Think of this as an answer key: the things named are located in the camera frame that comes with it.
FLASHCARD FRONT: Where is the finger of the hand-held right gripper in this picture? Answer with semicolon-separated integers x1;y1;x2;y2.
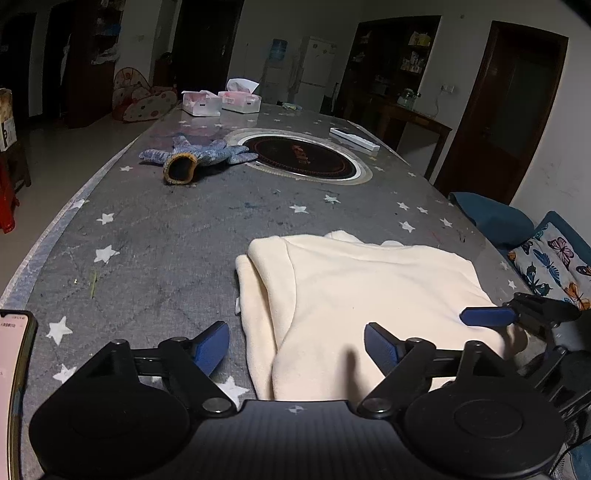
459;292;583;329

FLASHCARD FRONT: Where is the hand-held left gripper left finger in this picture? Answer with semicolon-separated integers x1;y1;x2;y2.
95;320;236;418

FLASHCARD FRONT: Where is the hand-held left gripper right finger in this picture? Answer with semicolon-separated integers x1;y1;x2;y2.
356;322;499;418

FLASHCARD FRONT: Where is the cream white garment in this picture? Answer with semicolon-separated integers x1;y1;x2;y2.
235;230;529;401

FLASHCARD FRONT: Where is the butterfly print cushion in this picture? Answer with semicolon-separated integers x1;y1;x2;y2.
507;223;591;311

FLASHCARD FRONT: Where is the grey star-print table cover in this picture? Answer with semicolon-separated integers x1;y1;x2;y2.
0;104;555;480

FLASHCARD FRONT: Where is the blue knit work glove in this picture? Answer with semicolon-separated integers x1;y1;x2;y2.
139;134;259;186

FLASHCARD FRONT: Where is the smartphone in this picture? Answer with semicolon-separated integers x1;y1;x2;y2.
0;310;38;480

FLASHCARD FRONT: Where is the wooden door with glass pane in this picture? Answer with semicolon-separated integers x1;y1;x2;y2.
434;21;568;206

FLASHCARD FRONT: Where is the white power strip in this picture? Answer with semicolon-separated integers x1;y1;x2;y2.
329;127;381;154

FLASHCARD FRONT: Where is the round black induction cooktop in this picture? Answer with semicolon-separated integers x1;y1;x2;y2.
225;127;374;184

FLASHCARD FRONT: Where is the dark wooden side table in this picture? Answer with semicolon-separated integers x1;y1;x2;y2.
369;95;453;181

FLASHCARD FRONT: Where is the open white tissue box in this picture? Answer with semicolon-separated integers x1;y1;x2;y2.
181;90;223;117

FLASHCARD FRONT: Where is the white tissue box with tissue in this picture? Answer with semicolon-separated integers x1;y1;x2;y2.
218;78;262;114

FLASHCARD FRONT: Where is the red plastic stool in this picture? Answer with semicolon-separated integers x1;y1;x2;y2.
0;159;21;235

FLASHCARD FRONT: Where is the children's play tent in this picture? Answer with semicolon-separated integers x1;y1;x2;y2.
112;67;178;123

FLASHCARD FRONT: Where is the white water dispenser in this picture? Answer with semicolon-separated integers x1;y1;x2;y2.
262;60;287;104

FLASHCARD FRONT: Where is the white refrigerator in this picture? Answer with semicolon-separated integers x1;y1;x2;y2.
295;36;337;112

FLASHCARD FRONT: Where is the dark wooden display cabinet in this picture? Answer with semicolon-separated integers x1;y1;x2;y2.
333;16;441;121

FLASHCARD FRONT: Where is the wooden shelf cabinet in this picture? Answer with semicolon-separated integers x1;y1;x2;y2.
65;0;125;129

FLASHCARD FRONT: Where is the dark wooden entrance door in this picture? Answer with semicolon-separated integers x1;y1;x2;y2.
171;0;243;88

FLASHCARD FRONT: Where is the brown paper bag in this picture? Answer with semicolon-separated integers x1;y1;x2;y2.
0;88;18;152

